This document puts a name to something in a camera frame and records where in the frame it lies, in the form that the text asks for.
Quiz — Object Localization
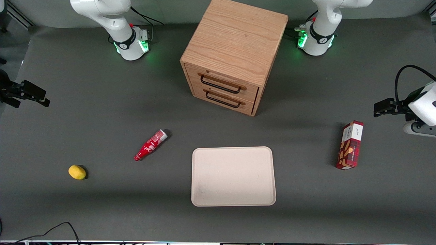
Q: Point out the black looping arm cable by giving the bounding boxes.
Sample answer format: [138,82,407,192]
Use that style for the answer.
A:
[394,65,436,102]

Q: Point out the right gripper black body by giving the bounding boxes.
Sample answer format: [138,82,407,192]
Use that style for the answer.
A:
[0,69,21,99]

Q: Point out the thin black table cable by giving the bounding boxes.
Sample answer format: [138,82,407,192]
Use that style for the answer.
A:
[0,222,81,245]

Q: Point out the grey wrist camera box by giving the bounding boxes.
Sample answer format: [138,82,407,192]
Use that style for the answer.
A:
[403,121,436,138]

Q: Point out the wooden drawer cabinet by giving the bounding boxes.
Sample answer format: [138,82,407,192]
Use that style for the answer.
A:
[180,0,289,117]

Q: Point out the yellow lemon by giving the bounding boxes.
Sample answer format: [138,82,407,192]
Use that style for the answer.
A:
[68,165,86,180]

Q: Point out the black right arm base cable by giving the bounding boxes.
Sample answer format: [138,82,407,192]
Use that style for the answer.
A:
[130,6,164,42]

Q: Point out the black left arm base cables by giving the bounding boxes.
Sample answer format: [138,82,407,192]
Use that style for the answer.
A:
[285,10,318,39]

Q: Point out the red cola bottle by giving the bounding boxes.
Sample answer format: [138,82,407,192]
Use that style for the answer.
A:
[134,129,168,162]

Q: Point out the short black drawer handle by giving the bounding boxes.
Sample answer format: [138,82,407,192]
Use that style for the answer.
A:
[205,91,242,109]

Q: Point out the wooden drawer with long handle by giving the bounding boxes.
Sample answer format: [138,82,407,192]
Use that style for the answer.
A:
[184,63,260,102]

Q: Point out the long black drawer handle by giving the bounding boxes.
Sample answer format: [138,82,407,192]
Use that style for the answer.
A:
[200,75,242,94]

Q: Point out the red cookie box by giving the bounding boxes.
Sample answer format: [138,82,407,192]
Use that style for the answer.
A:
[336,120,364,170]

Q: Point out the dark grey table mat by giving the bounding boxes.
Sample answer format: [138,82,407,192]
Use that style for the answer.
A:
[0,13,436,243]

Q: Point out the beige rectangular tray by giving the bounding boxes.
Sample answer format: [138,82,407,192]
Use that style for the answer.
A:
[191,146,277,207]

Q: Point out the wooden drawer with short handle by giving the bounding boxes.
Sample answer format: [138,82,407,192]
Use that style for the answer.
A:
[191,84,256,115]

